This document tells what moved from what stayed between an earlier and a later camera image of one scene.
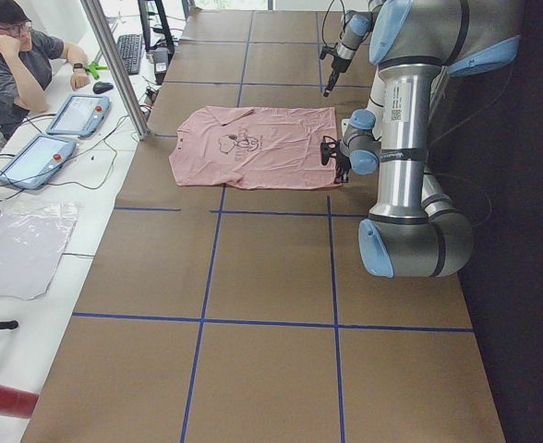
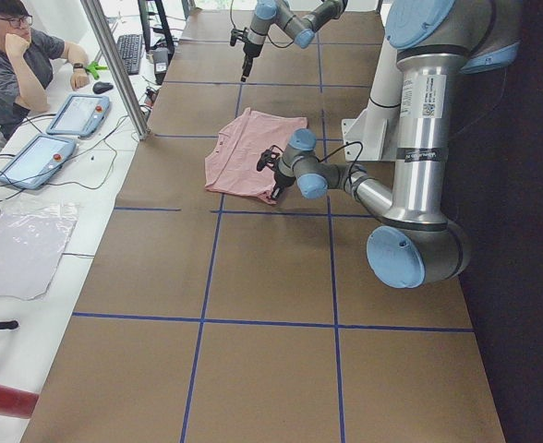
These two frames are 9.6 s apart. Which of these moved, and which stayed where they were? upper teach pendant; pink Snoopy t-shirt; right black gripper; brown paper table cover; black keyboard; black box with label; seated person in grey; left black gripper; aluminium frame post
Moved: right black gripper; pink Snoopy t-shirt; left black gripper
Stayed: seated person in grey; black box with label; black keyboard; upper teach pendant; brown paper table cover; aluminium frame post
